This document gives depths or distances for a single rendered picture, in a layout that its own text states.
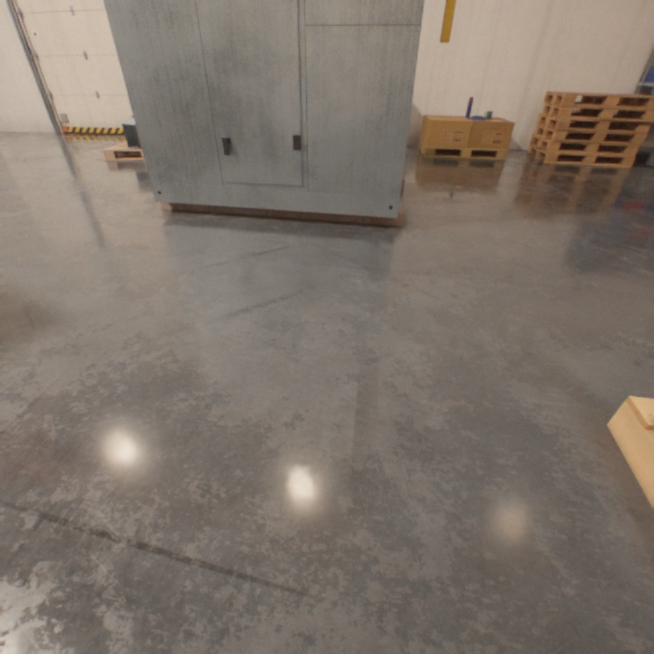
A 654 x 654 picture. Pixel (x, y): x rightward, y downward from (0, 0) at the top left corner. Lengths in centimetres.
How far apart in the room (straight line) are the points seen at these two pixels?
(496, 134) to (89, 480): 600
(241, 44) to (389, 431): 251
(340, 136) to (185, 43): 118
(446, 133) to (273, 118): 361
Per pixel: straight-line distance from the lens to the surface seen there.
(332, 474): 116
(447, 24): 345
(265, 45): 285
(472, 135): 610
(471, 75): 717
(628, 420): 153
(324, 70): 276
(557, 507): 130
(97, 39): 893
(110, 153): 619
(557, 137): 644
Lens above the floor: 100
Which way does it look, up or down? 36 degrees down
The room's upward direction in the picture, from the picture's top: 1 degrees clockwise
